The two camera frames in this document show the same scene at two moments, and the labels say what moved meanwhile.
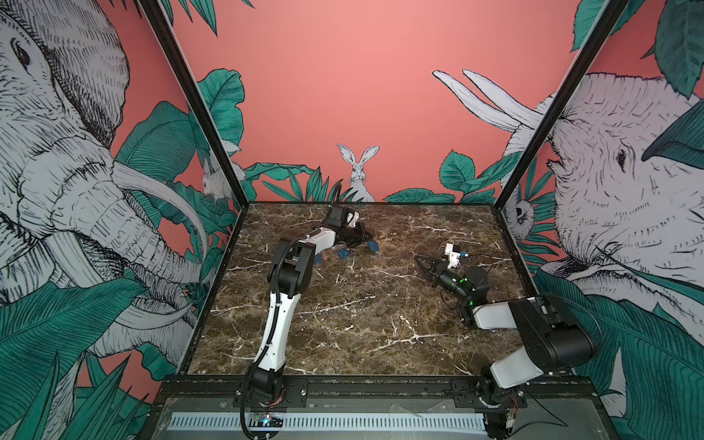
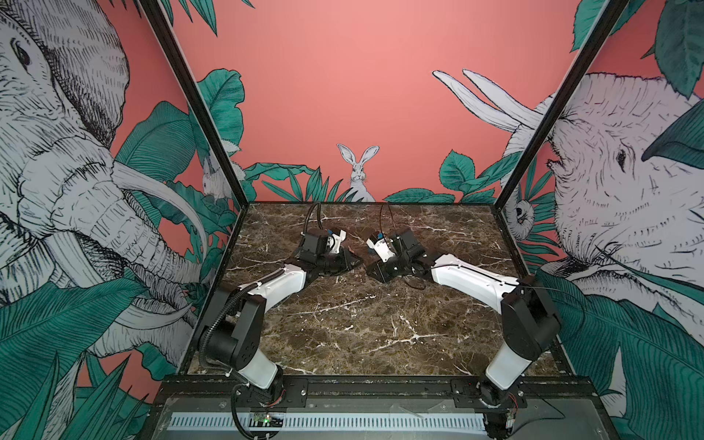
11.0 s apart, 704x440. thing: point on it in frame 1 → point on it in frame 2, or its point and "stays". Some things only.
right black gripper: (434, 276) → (379, 268)
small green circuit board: (262, 419) stays
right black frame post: (574, 82) stays
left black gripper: (360, 231) → (345, 263)
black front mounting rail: (379, 394) stays
